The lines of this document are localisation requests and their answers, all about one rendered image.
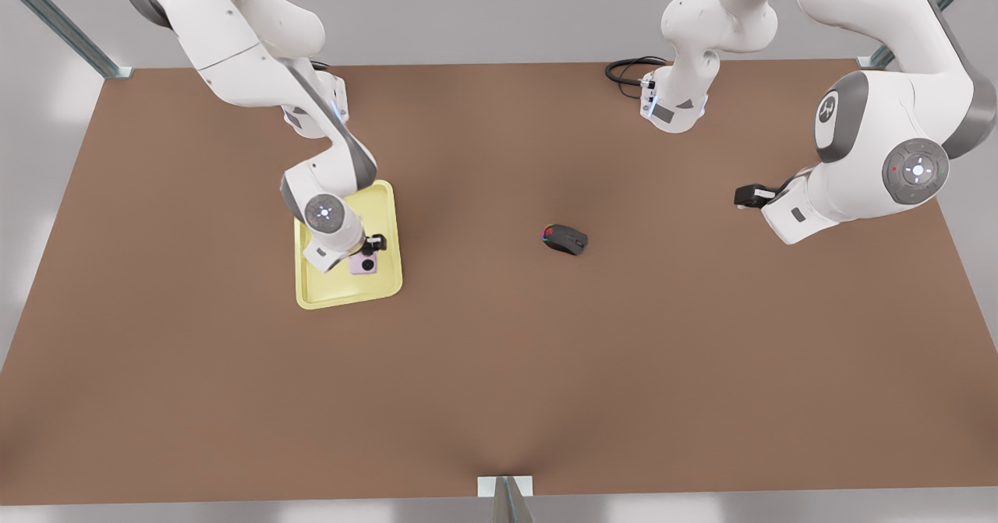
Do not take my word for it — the black cable loop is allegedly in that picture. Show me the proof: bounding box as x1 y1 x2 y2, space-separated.
605 56 670 100

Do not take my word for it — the yellow tray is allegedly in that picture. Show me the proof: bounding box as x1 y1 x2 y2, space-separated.
294 181 404 310

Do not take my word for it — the black computer mouse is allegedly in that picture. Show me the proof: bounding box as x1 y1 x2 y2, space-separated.
543 224 589 256

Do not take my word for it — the silver frame post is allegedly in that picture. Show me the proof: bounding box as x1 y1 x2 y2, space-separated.
0 0 133 80
856 0 996 70
477 475 536 523

